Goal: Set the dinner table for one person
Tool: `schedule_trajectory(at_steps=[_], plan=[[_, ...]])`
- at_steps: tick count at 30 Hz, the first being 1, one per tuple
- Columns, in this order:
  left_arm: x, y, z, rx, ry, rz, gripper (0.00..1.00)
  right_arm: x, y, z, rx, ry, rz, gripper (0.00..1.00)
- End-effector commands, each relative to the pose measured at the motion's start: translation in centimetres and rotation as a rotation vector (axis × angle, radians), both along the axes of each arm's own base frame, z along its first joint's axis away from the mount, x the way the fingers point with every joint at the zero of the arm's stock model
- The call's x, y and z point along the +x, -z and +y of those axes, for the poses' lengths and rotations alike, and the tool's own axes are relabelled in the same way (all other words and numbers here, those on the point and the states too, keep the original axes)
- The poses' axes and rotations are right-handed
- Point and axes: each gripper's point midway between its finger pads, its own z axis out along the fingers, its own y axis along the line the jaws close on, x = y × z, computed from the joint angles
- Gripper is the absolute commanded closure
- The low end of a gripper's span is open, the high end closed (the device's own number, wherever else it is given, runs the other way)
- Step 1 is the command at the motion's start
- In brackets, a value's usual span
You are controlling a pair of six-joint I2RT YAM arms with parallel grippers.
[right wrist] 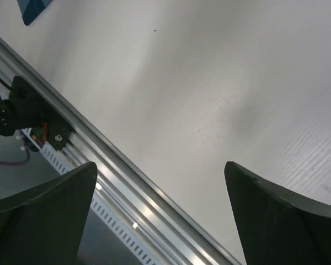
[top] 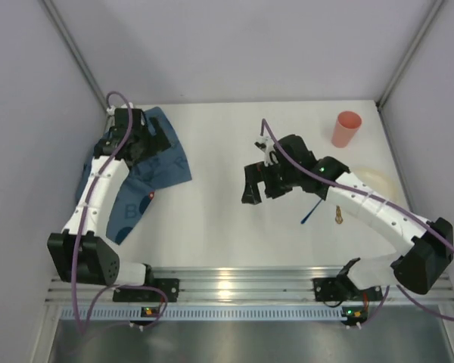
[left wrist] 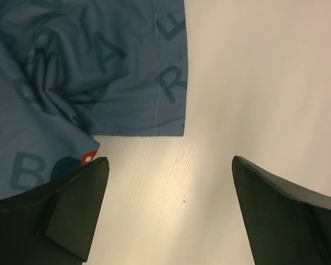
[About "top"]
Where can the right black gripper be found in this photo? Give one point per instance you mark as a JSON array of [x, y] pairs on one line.
[[260, 181]]

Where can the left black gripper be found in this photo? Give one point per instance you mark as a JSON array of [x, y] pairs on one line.
[[156, 133]]

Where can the blue letter placemat cloth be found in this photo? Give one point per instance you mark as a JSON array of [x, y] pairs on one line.
[[112, 197]]

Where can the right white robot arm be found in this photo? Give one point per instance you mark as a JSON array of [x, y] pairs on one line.
[[422, 247]]

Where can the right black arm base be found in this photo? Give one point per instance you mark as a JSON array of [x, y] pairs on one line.
[[335, 290]]

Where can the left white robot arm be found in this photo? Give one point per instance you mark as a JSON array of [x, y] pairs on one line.
[[87, 259]]

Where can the gold metal fork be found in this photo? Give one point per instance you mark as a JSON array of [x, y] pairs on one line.
[[338, 215]]

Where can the pink plastic cup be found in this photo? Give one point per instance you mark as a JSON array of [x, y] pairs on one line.
[[346, 126]]

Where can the cream round plate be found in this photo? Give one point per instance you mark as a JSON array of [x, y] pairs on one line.
[[377, 181]]

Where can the aluminium mounting rail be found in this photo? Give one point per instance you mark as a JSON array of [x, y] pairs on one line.
[[243, 285]]

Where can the left aluminium frame post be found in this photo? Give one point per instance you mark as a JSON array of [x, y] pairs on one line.
[[67, 38]]

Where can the aluminium frame post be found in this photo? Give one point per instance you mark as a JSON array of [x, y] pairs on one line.
[[422, 30], [67, 38]]

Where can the perforated grey cable duct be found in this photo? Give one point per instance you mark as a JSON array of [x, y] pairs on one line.
[[223, 313]]

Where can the right aluminium frame post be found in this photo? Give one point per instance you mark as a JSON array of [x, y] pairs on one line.
[[422, 30]]

